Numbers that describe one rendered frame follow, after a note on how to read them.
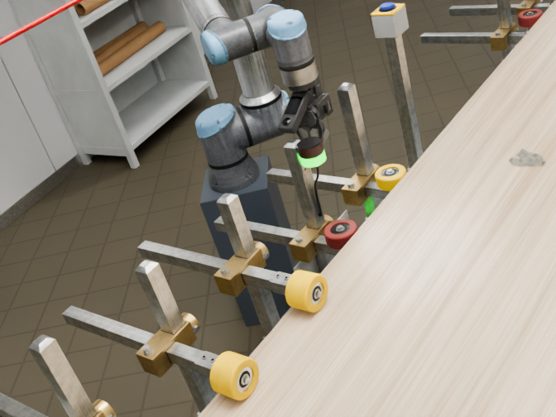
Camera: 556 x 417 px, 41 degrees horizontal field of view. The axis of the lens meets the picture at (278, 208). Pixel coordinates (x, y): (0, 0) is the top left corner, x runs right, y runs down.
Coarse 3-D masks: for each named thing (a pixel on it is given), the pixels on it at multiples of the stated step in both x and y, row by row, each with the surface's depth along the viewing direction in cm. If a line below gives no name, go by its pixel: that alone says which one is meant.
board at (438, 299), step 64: (512, 64) 226; (448, 128) 203; (512, 128) 195; (448, 192) 178; (512, 192) 172; (384, 256) 164; (448, 256) 158; (512, 256) 153; (320, 320) 152; (384, 320) 147; (448, 320) 143; (512, 320) 138; (256, 384) 142; (320, 384) 138; (384, 384) 134; (448, 384) 130; (512, 384) 126
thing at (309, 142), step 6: (306, 138) 174; (312, 138) 173; (318, 138) 172; (300, 144) 172; (306, 144) 171; (312, 144) 171; (318, 144) 170; (306, 168) 177; (318, 168) 175; (318, 174) 176; (318, 198) 182; (318, 204) 183
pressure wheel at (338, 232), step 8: (328, 224) 179; (336, 224) 179; (344, 224) 178; (352, 224) 176; (328, 232) 176; (336, 232) 176; (344, 232) 174; (352, 232) 174; (328, 240) 175; (336, 240) 174; (344, 240) 174; (336, 248) 175
